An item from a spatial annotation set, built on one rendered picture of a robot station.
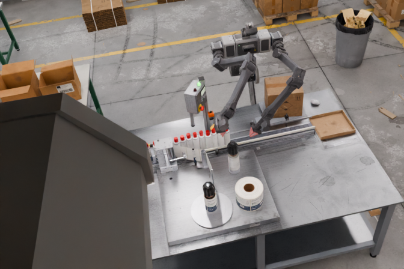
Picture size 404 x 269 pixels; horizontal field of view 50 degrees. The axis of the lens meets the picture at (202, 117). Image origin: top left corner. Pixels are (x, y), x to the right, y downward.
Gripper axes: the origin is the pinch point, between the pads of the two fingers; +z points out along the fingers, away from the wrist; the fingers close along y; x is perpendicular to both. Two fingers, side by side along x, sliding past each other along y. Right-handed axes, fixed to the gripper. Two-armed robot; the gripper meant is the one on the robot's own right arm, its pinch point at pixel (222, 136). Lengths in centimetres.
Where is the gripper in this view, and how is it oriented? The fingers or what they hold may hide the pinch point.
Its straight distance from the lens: 323.3
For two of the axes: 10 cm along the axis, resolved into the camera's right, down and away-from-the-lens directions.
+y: 9.7, -2.2, 0.9
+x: -2.1, -6.4, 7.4
